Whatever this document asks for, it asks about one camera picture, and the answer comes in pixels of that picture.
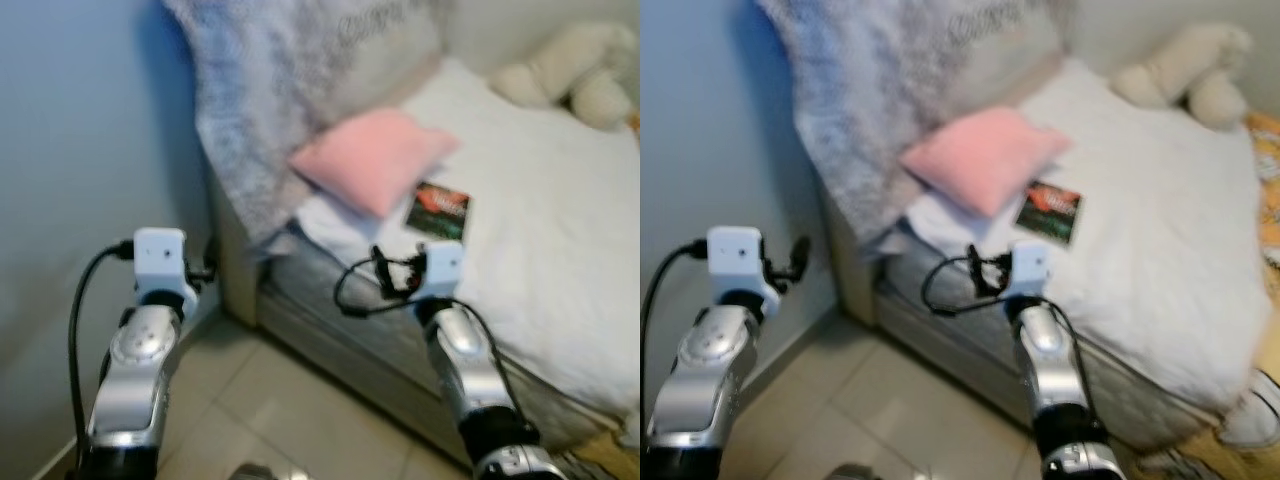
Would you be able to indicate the pink plush pillow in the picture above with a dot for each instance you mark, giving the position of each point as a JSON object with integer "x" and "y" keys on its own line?
{"x": 980, "y": 155}
{"x": 370, "y": 155}

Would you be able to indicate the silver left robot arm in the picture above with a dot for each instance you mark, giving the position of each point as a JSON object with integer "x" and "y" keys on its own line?
{"x": 140, "y": 350}
{"x": 705, "y": 360}

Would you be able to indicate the red green snack packet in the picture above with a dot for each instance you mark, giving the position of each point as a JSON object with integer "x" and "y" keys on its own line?
{"x": 1050, "y": 210}
{"x": 438, "y": 205}

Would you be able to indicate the white quilted mattress pad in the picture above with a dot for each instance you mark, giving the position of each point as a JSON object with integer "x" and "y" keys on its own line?
{"x": 1150, "y": 230}
{"x": 540, "y": 230}

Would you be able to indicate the beige plush toy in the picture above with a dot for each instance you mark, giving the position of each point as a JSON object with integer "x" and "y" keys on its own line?
{"x": 560, "y": 65}
{"x": 1180, "y": 65}

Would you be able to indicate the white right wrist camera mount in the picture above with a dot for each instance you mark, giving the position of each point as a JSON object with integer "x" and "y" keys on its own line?
{"x": 445, "y": 268}
{"x": 1030, "y": 265}

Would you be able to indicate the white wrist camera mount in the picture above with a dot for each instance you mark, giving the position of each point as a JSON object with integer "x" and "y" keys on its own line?
{"x": 160, "y": 255}
{"x": 445, "y": 268}
{"x": 735, "y": 255}
{"x": 1030, "y": 265}

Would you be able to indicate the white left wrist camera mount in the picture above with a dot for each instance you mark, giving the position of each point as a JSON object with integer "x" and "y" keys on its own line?
{"x": 160, "y": 255}
{"x": 735, "y": 255}

